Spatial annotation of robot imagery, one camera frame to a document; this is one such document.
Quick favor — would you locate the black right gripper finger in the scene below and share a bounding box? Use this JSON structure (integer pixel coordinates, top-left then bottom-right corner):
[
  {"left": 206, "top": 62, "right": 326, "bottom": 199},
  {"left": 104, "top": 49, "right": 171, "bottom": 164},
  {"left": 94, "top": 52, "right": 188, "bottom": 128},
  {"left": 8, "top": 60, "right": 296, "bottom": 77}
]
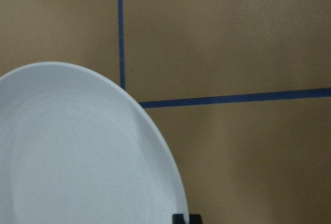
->
[{"left": 172, "top": 212, "right": 202, "bottom": 224}]

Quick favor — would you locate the light blue plate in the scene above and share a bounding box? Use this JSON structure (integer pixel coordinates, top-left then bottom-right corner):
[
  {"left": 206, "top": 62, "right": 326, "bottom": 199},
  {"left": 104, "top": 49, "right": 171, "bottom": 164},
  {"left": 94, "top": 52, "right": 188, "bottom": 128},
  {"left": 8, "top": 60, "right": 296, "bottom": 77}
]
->
[{"left": 1, "top": 62, "right": 189, "bottom": 223}]

